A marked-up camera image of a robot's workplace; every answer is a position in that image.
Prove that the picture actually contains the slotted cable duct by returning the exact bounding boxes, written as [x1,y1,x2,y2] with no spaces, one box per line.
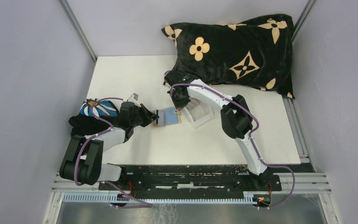
[63,192,259,205]

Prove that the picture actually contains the beige leather card holder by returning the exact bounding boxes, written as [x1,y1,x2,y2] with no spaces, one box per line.
[150,107,182,128]

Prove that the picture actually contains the black blue flower cloth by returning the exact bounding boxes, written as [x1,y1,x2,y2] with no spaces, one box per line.
[69,98,119,137]

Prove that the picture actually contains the black floral pillow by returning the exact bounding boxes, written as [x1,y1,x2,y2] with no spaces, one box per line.
[161,14,295,98]

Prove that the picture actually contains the clear plastic card box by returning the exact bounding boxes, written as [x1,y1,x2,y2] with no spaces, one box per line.
[183,100,214,129]

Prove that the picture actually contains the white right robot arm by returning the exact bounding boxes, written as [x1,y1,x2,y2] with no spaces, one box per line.
[164,70,273,190]

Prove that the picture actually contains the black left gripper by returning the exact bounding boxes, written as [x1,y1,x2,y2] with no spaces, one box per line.
[130,103,159,127]

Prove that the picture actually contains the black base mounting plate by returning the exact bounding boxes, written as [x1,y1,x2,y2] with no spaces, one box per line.
[114,173,282,199]

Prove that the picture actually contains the white credit card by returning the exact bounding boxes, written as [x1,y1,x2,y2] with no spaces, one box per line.
[156,107,179,127]

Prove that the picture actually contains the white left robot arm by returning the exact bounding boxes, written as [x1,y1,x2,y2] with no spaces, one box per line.
[59,99,159,190]

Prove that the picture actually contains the stack of cards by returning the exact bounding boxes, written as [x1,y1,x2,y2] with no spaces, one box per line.
[186,98,200,110]

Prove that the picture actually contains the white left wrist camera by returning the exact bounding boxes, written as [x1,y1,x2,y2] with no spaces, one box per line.
[127,93,139,104]

